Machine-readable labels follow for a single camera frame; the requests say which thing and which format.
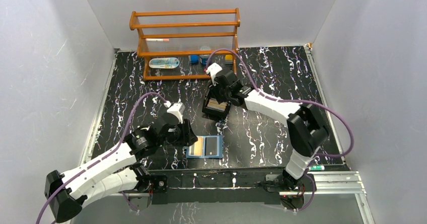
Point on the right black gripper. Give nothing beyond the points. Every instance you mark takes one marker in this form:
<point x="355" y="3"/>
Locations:
<point x="214" y="90"/>

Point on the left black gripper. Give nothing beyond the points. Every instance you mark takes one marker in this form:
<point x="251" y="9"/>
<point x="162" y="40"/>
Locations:
<point x="184" y="133"/>

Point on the orange credit card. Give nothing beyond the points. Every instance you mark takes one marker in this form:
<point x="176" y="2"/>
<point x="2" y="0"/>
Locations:
<point x="198" y="147"/>

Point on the blue card holder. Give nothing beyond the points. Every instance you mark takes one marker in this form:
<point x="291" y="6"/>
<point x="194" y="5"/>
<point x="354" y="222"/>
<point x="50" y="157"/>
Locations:
<point x="219" y="155"/>

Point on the black card tray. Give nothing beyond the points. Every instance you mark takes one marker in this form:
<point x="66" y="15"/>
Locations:
<point x="209" y="114"/>

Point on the black VIP credit card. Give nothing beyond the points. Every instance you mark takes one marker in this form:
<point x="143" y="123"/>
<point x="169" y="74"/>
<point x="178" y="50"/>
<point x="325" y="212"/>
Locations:
<point x="211" y="146"/>

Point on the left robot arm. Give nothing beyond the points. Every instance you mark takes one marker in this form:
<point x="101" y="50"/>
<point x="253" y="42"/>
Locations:
<point x="115" y="170"/>

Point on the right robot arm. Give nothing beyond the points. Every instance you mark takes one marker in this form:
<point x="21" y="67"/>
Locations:
<point x="306" y="126"/>

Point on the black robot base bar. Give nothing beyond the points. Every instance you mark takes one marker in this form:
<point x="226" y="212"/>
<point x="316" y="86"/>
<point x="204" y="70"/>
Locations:
<point x="226" y="186"/>

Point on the yellow and grey sponge block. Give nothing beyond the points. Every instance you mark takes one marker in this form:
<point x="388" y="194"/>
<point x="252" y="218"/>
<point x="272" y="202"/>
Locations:
<point x="229" y="59"/>

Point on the blue lidded jar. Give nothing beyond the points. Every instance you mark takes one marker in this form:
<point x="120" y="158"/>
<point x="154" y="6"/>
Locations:
<point x="204" y="57"/>

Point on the small blue box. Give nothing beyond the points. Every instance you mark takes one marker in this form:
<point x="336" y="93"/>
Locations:
<point x="193" y="59"/>

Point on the toothbrush blister pack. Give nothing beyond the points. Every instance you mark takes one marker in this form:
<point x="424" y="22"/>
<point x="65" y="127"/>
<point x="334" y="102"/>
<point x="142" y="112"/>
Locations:
<point x="164" y="63"/>

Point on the white and orange tube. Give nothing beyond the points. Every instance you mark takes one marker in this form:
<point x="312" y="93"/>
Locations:
<point x="157" y="40"/>

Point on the green and white marker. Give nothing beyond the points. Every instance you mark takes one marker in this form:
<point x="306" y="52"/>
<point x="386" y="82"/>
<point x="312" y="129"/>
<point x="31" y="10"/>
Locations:
<point x="317" y="168"/>

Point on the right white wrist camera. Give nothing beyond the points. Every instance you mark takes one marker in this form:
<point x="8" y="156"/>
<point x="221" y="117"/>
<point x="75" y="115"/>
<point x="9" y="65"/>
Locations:
<point x="213" y="70"/>

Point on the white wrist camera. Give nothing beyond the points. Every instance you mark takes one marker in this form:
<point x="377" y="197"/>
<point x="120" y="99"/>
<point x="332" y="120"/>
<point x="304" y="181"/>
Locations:
<point x="213" y="70"/>
<point x="177" y="109"/>

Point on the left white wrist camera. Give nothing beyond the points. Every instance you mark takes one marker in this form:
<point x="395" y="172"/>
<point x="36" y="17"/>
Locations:
<point x="177" y="109"/>

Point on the orange wooden wire shelf rack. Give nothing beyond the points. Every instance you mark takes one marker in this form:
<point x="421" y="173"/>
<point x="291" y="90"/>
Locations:
<point x="188" y="31"/>

